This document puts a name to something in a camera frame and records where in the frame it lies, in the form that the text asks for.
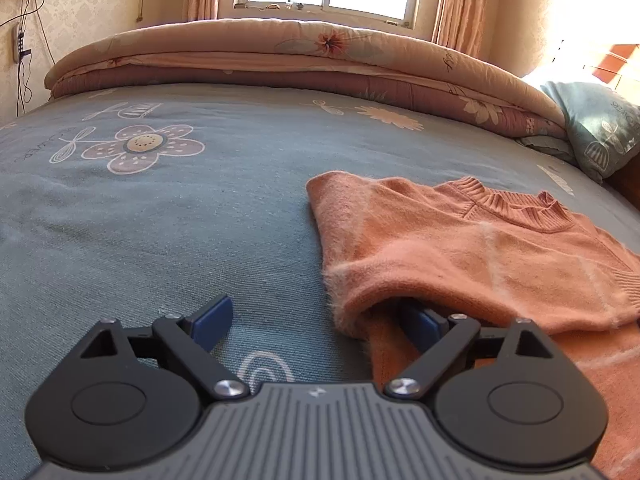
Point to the grey-green floral pillow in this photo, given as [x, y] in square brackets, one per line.
[600, 125]

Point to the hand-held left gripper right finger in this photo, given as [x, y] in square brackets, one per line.
[425, 325]

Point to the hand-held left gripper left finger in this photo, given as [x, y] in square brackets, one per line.
[212, 325]

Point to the folded pink floral quilt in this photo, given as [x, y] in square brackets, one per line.
[250, 40]

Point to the white power strip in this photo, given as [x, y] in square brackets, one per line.
[18, 42]

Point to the wooden headboard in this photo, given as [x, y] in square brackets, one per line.
[625, 55]

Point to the orange knit sweater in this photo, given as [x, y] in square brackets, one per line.
[475, 260]

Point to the flat grey-green pillow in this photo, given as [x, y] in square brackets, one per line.
[550, 147]

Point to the grey-blue floral bed sheet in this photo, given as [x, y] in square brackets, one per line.
[200, 210]

